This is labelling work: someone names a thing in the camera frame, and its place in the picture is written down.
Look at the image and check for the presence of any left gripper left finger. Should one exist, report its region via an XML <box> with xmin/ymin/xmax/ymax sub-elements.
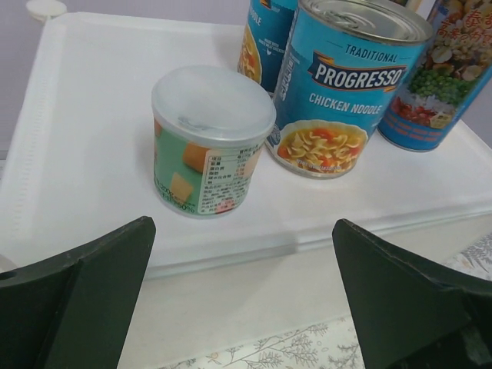
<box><xmin>1</xmin><ymin>216</ymin><xmax>156</xmax><ymax>368</ymax></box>

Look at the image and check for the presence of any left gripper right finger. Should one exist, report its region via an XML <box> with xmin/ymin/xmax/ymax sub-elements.
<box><xmin>332</xmin><ymin>219</ymin><xmax>491</xmax><ymax>368</ymax></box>

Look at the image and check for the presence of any blue can pull-tab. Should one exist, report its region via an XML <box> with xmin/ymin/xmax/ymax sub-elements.
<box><xmin>238</xmin><ymin>0</ymin><xmax>298</xmax><ymax>95</ymax></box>
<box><xmin>266</xmin><ymin>1</ymin><xmax>433</xmax><ymax>179</ymax></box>

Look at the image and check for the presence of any tall can clear lid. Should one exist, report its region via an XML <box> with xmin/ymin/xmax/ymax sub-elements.
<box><xmin>377</xmin><ymin>0</ymin><xmax>491</xmax><ymax>151</ymax></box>

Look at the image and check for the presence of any white plastic storage cabinet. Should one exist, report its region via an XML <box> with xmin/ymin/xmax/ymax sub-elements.
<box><xmin>0</xmin><ymin>0</ymin><xmax>492</xmax><ymax>364</ymax></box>

